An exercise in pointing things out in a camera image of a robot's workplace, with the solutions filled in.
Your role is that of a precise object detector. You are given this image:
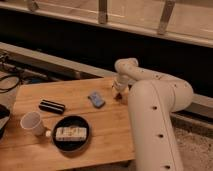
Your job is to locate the dark object at left edge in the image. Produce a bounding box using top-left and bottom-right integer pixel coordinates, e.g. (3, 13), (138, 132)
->
(0, 104), (10, 139)

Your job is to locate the white ceramic cup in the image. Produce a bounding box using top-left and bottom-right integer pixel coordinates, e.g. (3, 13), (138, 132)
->
(20, 111), (45, 136)

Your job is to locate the blue sponge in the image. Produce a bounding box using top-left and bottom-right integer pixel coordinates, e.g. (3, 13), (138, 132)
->
(88, 92), (105, 108)

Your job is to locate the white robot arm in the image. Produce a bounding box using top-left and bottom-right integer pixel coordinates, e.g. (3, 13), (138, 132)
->
(113, 58), (194, 171)

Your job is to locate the white patterned box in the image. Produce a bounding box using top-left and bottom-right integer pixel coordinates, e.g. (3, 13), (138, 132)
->
(55, 127), (87, 141)

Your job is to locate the black rectangular box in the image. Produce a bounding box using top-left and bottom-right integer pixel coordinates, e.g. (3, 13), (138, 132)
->
(39, 100), (65, 114)

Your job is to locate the black cable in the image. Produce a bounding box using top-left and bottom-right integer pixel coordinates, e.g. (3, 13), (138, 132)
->
(0, 73), (23, 94)

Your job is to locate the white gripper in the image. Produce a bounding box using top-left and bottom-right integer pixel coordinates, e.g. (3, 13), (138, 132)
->
(113, 75), (130, 93)

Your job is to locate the black round plate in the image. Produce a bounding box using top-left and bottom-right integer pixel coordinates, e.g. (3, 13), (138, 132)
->
(51, 115), (91, 152)

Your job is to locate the wooden cutting board table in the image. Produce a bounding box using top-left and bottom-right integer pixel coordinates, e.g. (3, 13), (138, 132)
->
(0, 77), (134, 171)

